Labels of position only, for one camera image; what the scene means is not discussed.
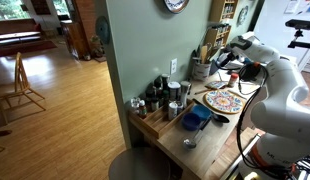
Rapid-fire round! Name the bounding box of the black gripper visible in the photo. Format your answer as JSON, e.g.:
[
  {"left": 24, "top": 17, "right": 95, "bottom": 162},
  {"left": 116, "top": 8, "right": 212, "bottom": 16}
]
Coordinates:
[{"left": 218, "top": 49, "right": 237, "bottom": 67}]

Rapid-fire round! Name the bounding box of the wooden spoon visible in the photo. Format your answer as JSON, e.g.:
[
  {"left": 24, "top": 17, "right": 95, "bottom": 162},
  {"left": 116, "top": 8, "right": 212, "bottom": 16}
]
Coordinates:
[{"left": 207, "top": 44, "right": 223, "bottom": 63}]

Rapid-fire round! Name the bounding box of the wooden spatula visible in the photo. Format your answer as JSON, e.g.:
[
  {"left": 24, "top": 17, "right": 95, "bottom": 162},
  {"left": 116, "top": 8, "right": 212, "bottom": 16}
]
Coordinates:
[{"left": 199, "top": 44, "right": 209, "bottom": 64}]

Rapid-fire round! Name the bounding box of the red lid white shaker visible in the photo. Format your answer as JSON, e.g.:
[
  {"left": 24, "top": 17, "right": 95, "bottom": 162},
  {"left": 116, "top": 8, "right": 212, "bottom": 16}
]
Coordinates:
[{"left": 227, "top": 72, "right": 240, "bottom": 89}]

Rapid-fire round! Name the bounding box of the white utensil crock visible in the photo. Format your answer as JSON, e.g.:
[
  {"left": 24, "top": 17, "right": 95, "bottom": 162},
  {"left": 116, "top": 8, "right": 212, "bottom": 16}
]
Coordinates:
[{"left": 193, "top": 60, "right": 213, "bottom": 82}]

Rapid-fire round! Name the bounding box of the dark kitchen utensil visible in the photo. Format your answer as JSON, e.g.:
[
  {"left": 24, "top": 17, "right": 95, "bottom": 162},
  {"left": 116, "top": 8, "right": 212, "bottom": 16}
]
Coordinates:
[{"left": 190, "top": 49, "right": 200, "bottom": 66}]

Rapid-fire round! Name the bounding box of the thin wooden stick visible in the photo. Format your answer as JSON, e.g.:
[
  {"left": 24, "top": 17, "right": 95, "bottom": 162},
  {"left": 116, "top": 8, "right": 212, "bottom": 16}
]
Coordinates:
[{"left": 193, "top": 87, "right": 213, "bottom": 96}]

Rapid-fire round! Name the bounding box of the colourful floral ceramic plate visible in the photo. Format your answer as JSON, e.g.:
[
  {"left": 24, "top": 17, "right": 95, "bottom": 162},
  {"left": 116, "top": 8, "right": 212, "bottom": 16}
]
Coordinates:
[{"left": 203, "top": 89, "right": 245, "bottom": 115}]

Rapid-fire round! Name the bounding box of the tall silver spice grinder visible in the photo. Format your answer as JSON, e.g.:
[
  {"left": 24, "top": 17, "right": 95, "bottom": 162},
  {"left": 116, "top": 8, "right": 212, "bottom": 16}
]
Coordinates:
[{"left": 179, "top": 80, "right": 192, "bottom": 108}]

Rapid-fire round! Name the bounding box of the black plastic serving spoon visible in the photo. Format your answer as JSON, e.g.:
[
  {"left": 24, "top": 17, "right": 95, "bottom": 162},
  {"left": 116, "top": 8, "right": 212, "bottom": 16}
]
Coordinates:
[{"left": 191, "top": 97, "right": 231, "bottom": 124}]

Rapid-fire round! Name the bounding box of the dark jar silver cap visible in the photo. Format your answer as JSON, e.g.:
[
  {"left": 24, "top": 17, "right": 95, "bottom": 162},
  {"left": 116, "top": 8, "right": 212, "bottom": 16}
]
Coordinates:
[{"left": 160, "top": 73, "right": 170, "bottom": 91}]

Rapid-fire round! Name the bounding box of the black lid spice jar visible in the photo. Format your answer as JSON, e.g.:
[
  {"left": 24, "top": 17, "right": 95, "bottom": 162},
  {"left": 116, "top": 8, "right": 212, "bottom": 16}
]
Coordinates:
[{"left": 176, "top": 100, "right": 185, "bottom": 114}]

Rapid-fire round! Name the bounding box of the dark blue round bowl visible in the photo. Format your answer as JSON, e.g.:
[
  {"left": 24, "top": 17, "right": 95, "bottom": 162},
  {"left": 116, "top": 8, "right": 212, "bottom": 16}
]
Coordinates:
[{"left": 181, "top": 112, "right": 202, "bottom": 132}]

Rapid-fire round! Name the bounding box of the small glass spice jar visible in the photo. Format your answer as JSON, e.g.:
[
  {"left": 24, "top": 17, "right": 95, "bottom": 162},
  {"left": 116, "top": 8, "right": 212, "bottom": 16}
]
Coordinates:
[{"left": 161, "top": 89, "right": 170, "bottom": 108}]

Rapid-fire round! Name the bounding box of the tall dark bottle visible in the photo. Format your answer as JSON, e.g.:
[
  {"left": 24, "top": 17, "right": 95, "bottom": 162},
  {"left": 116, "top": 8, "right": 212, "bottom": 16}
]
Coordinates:
[{"left": 153, "top": 75, "right": 164, "bottom": 98}]

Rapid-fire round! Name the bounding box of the white paper sheet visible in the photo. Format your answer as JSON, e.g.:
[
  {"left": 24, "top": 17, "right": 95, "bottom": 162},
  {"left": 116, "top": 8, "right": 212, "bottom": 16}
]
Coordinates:
[{"left": 284, "top": 0, "right": 300, "bottom": 14}]

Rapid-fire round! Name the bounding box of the short dark bottle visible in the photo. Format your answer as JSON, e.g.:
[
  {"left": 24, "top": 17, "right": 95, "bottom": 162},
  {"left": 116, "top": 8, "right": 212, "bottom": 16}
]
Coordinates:
[{"left": 144, "top": 83, "right": 156, "bottom": 101}]

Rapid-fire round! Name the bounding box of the small labelled spice jar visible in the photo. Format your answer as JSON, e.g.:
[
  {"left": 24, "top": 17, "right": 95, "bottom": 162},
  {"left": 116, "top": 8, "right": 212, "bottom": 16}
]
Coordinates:
[{"left": 150, "top": 97, "right": 160, "bottom": 112}]

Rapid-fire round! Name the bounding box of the wooden tiered spice rack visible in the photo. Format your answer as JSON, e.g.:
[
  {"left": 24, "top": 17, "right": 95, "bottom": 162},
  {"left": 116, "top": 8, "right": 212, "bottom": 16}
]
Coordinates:
[{"left": 128, "top": 98, "right": 196, "bottom": 139}]

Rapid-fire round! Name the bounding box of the small red sauce bottle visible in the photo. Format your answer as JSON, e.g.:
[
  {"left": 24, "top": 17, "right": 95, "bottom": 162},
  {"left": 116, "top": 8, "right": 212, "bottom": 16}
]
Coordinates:
[{"left": 138, "top": 99, "right": 148, "bottom": 120}]

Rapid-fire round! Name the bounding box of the clear glass shaker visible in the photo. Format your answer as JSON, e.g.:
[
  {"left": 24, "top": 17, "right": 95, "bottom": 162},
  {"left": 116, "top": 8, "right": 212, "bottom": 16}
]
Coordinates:
[{"left": 129, "top": 96, "right": 142, "bottom": 113}]

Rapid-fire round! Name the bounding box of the round grey stool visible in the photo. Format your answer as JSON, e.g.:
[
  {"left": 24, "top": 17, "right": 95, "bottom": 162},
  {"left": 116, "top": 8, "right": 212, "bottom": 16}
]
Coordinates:
[{"left": 108, "top": 147, "right": 172, "bottom": 180}]

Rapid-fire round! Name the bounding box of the dark wooden cabinet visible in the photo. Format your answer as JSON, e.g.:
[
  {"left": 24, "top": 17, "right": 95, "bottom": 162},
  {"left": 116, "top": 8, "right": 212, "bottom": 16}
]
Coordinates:
[{"left": 60, "top": 19, "right": 84, "bottom": 60}]

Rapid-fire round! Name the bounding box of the red floor rug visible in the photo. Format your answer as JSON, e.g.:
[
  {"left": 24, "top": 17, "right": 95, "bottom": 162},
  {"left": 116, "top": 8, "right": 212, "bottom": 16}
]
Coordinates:
[{"left": 0, "top": 39, "right": 58, "bottom": 58}]

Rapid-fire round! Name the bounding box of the wooden chair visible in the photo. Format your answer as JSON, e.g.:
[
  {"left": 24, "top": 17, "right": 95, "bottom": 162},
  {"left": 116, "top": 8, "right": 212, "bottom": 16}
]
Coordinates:
[{"left": 0, "top": 51, "right": 47, "bottom": 125}]

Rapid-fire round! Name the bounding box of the low wooden table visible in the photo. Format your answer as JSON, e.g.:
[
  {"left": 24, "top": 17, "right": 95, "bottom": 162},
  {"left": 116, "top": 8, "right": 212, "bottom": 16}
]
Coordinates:
[{"left": 0, "top": 31, "right": 42, "bottom": 46}]

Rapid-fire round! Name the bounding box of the dark red sofa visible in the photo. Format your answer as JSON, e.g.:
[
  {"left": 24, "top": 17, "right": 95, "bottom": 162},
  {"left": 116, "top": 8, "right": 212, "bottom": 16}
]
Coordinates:
[{"left": 0, "top": 18, "right": 42, "bottom": 34}]

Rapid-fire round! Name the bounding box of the wooden wall spice shelf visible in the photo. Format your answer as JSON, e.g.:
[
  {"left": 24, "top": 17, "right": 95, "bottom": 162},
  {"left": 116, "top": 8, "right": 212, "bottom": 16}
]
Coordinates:
[{"left": 204, "top": 0, "right": 239, "bottom": 49}]

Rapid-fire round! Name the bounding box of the dark patterned wall plate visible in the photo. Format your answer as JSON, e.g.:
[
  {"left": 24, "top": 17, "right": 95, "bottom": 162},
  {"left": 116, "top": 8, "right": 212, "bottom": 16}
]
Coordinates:
[{"left": 237, "top": 4, "right": 250, "bottom": 27}]

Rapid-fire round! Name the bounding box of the white wall outlet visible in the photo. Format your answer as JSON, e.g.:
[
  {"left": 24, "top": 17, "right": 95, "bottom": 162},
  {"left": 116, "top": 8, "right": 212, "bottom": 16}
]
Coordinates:
[{"left": 170, "top": 58, "right": 178, "bottom": 75}]

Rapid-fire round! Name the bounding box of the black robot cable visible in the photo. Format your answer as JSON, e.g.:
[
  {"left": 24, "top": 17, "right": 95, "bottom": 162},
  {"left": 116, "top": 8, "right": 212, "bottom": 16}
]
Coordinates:
[{"left": 215, "top": 51, "right": 298, "bottom": 179}]

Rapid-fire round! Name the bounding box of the black camera on stand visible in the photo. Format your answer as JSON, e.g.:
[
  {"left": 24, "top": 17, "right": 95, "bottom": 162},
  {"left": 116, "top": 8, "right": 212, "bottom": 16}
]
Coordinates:
[{"left": 284, "top": 18, "right": 310, "bottom": 50}]

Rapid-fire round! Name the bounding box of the slotted metal spoon black handle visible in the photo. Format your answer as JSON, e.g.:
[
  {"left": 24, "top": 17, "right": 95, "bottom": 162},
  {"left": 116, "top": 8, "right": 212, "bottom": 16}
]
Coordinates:
[{"left": 182, "top": 114, "right": 213, "bottom": 150}]

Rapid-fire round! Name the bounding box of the aluminium frame rail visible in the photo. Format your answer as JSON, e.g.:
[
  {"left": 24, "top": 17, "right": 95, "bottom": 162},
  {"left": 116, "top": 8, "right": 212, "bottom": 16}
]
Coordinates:
[{"left": 219, "top": 133, "right": 263, "bottom": 180}]

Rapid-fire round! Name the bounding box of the grey round wall disc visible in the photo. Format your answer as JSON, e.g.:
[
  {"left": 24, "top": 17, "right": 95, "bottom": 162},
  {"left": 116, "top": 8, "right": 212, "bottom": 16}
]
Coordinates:
[{"left": 95, "top": 15, "right": 112, "bottom": 45}]

